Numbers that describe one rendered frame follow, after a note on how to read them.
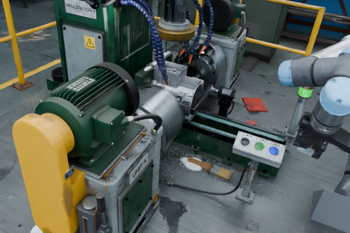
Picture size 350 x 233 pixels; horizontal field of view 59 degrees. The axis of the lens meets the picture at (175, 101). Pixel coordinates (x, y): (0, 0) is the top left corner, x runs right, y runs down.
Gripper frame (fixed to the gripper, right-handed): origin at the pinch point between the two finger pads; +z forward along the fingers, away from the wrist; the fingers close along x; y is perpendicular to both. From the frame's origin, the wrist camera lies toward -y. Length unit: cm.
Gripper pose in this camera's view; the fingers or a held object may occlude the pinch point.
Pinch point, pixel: (313, 153)
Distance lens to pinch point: 106.1
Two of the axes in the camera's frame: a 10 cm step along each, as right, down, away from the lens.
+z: 1.4, 5.1, 8.5
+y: -9.1, -2.8, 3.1
